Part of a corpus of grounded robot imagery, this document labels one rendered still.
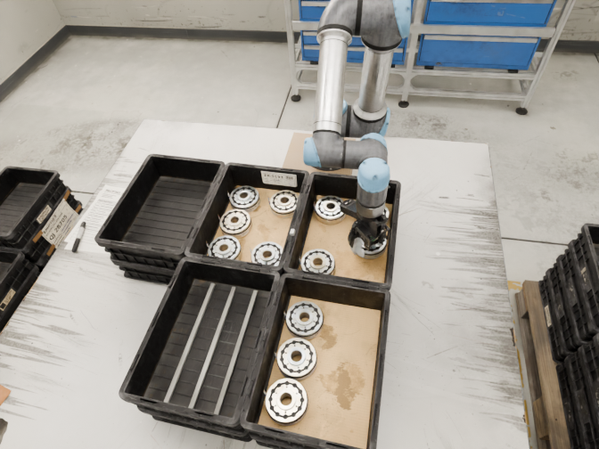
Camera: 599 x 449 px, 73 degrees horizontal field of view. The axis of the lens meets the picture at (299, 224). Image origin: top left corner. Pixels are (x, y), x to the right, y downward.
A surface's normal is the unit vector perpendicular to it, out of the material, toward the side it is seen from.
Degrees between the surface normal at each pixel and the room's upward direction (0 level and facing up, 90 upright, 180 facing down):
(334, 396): 0
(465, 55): 90
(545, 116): 0
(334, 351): 0
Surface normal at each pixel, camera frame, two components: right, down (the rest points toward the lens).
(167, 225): -0.07, -0.61
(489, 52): -0.19, 0.78
